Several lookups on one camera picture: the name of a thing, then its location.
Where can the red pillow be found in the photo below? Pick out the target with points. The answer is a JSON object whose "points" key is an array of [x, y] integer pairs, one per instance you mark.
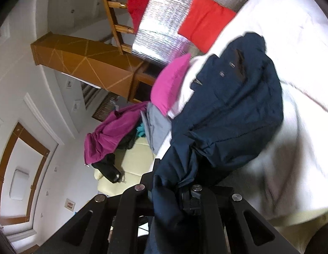
{"points": [[204, 22]]}

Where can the black garment on headboard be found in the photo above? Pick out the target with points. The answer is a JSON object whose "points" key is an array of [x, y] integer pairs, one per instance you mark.
{"points": [[107, 165]]}

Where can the silver reflective foil mat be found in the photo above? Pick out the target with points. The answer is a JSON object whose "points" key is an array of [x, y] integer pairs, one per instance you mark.
{"points": [[157, 39]]}

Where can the wooden spindle railing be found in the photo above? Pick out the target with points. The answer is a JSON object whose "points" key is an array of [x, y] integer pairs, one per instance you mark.
{"points": [[116, 28]]}

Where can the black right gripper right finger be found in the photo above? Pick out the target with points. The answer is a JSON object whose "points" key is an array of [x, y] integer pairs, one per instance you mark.
{"points": [[206, 203]]}

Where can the white fleece bed blanket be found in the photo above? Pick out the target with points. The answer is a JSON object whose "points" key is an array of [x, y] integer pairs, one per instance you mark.
{"points": [[290, 175]]}

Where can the grey garment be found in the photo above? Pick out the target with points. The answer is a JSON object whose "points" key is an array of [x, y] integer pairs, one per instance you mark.
{"points": [[156, 125]]}

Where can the navy blue padded jacket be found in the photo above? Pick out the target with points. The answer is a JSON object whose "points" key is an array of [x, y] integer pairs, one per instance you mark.
{"points": [[235, 110]]}

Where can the teal garment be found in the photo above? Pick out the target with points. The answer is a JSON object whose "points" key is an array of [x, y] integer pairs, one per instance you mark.
{"points": [[140, 131]]}

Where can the magenta pillow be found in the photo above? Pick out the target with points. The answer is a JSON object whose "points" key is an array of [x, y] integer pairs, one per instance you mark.
{"points": [[167, 85]]}

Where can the purple garment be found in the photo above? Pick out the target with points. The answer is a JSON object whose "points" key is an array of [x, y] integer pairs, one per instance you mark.
{"points": [[107, 136]]}

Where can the brown wooden cabinet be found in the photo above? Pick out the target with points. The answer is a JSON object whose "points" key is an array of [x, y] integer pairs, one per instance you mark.
{"points": [[97, 63]]}

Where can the cream leather headboard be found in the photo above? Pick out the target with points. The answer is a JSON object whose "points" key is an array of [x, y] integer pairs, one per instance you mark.
{"points": [[132, 164]]}

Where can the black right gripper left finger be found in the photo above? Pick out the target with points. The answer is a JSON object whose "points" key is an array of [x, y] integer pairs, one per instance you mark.
{"points": [[134, 203]]}

